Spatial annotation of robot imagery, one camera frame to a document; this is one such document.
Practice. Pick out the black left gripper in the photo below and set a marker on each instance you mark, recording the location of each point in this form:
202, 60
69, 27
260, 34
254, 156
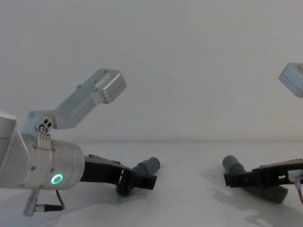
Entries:
101, 171

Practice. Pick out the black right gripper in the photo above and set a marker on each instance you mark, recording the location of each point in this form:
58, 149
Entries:
274, 173

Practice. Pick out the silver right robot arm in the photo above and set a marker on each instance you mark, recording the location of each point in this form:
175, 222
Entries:
293, 79

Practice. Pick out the white curtain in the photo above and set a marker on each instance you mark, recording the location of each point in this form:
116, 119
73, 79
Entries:
180, 71

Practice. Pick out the white table cloth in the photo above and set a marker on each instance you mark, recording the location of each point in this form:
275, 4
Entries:
184, 189

